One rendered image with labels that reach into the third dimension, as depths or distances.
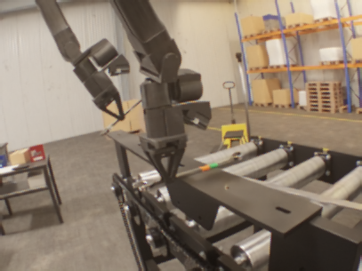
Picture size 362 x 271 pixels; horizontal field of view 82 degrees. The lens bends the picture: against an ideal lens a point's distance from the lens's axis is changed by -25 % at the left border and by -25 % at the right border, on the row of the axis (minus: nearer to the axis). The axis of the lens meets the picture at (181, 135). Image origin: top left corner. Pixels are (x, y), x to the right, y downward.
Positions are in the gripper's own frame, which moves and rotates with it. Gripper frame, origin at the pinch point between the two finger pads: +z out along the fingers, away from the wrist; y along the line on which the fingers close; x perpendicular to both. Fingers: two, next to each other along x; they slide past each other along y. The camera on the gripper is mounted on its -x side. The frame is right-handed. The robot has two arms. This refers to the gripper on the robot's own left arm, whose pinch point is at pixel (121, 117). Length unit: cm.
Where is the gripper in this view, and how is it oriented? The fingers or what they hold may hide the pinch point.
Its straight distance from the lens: 74.0
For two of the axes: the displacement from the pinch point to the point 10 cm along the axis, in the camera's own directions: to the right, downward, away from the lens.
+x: -7.2, 6.6, -2.2
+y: -3.9, -1.2, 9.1
